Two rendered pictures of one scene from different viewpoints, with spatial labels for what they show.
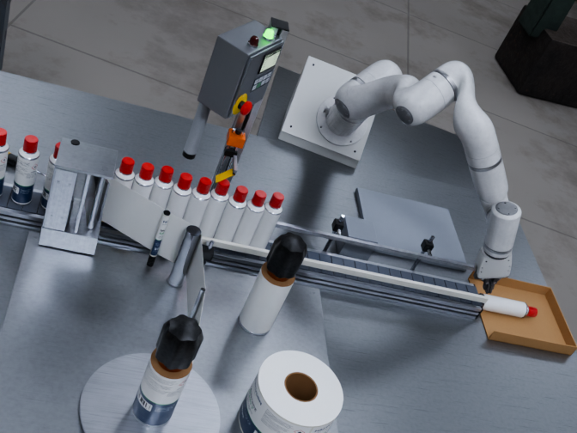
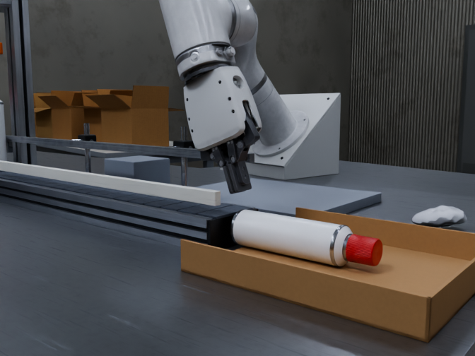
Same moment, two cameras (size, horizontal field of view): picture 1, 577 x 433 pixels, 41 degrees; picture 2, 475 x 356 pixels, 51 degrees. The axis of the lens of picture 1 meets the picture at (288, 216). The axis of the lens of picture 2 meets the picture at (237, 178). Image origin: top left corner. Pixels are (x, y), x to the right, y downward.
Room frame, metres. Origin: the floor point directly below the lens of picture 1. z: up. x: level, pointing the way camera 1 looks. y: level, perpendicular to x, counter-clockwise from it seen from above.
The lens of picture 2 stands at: (1.57, -1.26, 1.03)
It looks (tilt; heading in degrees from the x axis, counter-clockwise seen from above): 8 degrees down; 59
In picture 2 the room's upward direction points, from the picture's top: straight up
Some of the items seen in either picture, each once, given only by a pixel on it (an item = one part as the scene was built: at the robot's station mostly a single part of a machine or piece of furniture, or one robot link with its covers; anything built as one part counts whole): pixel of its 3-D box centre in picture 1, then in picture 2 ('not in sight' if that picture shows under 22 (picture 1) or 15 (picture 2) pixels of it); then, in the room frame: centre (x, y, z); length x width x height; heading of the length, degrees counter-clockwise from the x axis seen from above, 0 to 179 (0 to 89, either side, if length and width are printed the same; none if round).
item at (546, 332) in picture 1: (521, 312); (342, 253); (1.99, -0.81, 0.85); 0.30 x 0.26 x 0.04; 110
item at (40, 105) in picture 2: not in sight; (55, 115); (2.42, 3.03, 0.97); 0.46 x 0.44 x 0.37; 103
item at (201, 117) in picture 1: (198, 125); not in sight; (1.69, 0.32, 1.18); 0.04 x 0.04 x 0.21
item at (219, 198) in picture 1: (214, 210); not in sight; (1.63, 0.19, 0.98); 0.05 x 0.05 x 0.20
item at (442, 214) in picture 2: not in sight; (439, 217); (2.28, -0.73, 0.85); 0.08 x 0.07 x 0.04; 117
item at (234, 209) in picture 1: (231, 216); not in sight; (1.64, 0.14, 0.98); 0.05 x 0.05 x 0.20
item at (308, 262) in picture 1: (324, 265); (21, 168); (1.71, -0.15, 0.90); 1.07 x 0.01 x 0.02; 110
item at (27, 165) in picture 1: (26, 169); not in sight; (1.46, 0.66, 0.98); 0.05 x 0.05 x 0.20
